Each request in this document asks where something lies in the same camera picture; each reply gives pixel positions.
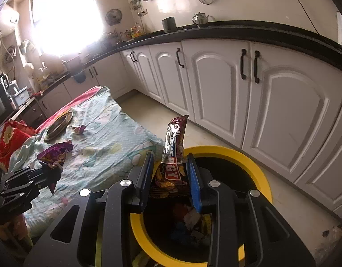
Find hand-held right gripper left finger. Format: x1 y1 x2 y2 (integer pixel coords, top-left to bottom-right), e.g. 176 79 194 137
24 152 155 267

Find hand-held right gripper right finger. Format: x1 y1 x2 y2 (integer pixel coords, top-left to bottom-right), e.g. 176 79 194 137
186 153 316 267

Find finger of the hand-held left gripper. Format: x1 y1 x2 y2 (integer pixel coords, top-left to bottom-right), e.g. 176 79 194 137
1 167 49 185
0 184 42 201

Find purple snack wrapper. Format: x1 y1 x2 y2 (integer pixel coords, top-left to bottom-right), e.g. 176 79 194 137
38 141 74 196

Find brown snack wrapper red label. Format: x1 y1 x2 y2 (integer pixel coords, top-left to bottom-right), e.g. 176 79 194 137
149 115 191 199

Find yellow round bin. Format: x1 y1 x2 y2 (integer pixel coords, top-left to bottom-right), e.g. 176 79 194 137
129 145 272 267

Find white paper scrap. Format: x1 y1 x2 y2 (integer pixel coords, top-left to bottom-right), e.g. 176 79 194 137
185 208 200 226

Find red floral pillow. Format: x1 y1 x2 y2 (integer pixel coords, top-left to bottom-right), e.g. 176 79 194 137
0 119 35 173

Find light blue printed blanket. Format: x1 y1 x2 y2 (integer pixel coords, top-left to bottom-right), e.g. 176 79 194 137
8 87 164 238

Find round brass plate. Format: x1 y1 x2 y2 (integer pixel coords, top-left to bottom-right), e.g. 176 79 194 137
44 112 74 141

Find black microwave oven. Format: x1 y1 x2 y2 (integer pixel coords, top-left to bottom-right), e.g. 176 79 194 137
0 87 16 130

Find white storage box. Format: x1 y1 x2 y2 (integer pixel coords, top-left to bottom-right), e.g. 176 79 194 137
12 87 30 105

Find pink bed sheet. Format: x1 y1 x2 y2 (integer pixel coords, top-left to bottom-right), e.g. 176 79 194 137
35 86 109 134

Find steel cooking pot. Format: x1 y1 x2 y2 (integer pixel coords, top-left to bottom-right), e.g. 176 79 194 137
62 56 82 73

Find white kitchen cabinets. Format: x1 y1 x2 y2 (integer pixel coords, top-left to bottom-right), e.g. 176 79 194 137
38 39 342 220

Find clear crumpled plastic sheet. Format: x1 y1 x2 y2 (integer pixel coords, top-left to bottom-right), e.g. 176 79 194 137
313 222 342 256

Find group of condiment bottles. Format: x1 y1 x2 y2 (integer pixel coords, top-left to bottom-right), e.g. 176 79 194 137
124 22 145 39

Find white water heater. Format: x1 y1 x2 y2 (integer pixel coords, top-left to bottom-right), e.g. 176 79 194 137
0 8 20 34

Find dark metal pot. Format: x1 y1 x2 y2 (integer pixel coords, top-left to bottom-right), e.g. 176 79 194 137
161 17 177 33

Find bright window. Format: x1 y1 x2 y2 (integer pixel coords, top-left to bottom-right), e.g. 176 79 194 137
30 0 105 57

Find black kitchen countertop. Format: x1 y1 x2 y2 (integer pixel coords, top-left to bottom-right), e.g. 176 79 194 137
35 20 342 101

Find steel kettle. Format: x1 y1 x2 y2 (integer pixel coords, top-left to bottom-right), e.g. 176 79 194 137
192 12 210 25

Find hanging utensil rack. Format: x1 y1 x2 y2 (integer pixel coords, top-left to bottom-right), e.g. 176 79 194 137
131 0 148 16

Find black cabinet handle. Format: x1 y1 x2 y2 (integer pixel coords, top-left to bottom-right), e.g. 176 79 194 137
253 50 261 84
176 48 185 69
240 49 247 80

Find small wall fan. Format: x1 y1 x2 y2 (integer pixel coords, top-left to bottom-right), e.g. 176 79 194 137
105 8 123 26

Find black power cable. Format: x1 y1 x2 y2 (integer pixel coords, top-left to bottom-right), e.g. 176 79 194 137
284 0 319 34

